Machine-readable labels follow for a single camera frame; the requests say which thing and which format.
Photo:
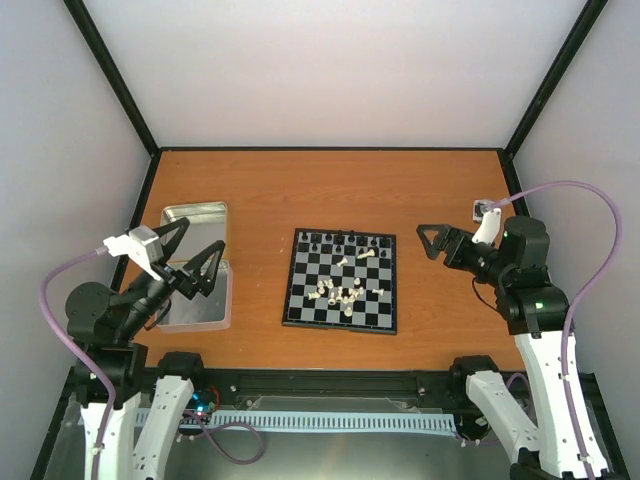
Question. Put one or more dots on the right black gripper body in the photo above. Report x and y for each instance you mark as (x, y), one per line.
(459, 259)

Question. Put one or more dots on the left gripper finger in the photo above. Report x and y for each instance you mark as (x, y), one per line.
(203, 267)
(167, 239)

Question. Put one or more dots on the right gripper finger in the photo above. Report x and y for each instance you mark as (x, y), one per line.
(435, 230)
(433, 246)

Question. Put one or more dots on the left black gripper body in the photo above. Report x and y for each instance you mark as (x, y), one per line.
(183, 279)

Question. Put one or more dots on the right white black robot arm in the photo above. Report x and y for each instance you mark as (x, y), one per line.
(510, 255)

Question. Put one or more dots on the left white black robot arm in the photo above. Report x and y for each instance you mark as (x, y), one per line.
(102, 324)

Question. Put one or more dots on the white chess knight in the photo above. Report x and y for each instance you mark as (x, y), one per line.
(354, 294)

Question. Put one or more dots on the black magnetic chess board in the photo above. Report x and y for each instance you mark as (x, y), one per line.
(315, 253)

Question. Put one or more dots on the small electronics board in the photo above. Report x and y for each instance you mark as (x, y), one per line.
(204, 402)

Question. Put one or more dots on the silver metal tin lid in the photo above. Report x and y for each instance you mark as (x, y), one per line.
(208, 223)

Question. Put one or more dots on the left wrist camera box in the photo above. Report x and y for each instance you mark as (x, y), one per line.
(141, 245)

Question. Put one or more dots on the black aluminium frame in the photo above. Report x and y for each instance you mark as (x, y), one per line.
(322, 383)

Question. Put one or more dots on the light blue cable duct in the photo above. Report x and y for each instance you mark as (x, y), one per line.
(337, 422)

